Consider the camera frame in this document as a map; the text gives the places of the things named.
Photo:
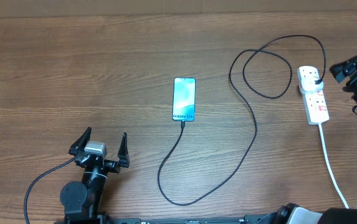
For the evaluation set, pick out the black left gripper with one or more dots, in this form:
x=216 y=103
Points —
x=114 y=166

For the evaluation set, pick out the blue Galaxy smartphone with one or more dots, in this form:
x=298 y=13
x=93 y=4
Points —
x=184 y=97

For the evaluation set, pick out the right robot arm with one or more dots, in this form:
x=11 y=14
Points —
x=293 y=213

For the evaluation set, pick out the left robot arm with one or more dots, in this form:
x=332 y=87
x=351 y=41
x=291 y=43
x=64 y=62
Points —
x=81 y=199

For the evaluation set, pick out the white charger plug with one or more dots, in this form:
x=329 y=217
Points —
x=310 y=85

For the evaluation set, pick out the white power strip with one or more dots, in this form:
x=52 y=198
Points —
x=315 y=104

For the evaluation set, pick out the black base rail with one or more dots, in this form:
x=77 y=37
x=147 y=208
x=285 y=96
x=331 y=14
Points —
x=247 y=219

